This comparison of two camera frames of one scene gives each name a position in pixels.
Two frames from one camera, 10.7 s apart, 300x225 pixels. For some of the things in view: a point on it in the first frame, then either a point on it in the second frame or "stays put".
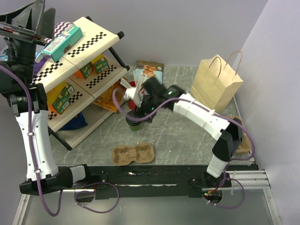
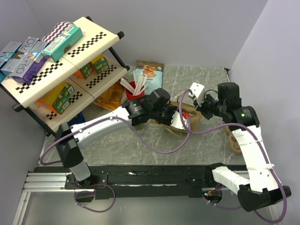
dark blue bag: (78, 122) stays put
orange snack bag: (106, 100) stays put
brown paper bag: (215, 80) to (192, 120)
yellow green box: (100, 63) stays put
